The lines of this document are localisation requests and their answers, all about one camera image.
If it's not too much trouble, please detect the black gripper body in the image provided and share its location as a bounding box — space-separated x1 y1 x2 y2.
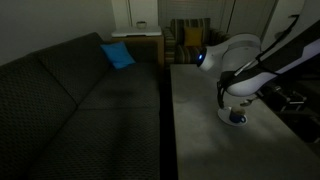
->
258 84 307 112

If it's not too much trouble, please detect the grey coffee table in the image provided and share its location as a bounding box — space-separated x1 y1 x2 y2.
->
170 64 320 180

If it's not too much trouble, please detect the blue mug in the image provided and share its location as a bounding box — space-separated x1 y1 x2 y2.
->
229 107 246 123

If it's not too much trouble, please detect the yellow throw pillow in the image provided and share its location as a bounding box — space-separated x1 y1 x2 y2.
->
184 27 203 46

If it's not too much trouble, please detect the blue throw pillow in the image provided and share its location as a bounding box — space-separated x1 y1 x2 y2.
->
101 41 135 69

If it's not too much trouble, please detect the white saucer plate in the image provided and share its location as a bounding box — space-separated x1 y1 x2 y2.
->
218 107 248 126

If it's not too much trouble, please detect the silver metal spoon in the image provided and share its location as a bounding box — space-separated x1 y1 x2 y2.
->
240 97 259 107

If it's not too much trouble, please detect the striped armchair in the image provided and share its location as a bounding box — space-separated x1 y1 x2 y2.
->
163 18 230 67

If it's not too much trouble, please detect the wooden side table white top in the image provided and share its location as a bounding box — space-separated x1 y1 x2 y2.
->
111 26 164 65

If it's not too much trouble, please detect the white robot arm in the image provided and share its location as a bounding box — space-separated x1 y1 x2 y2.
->
197 21 320 109

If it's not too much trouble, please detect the dark grey fabric sofa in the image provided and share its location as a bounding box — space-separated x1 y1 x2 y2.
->
0 33 160 180

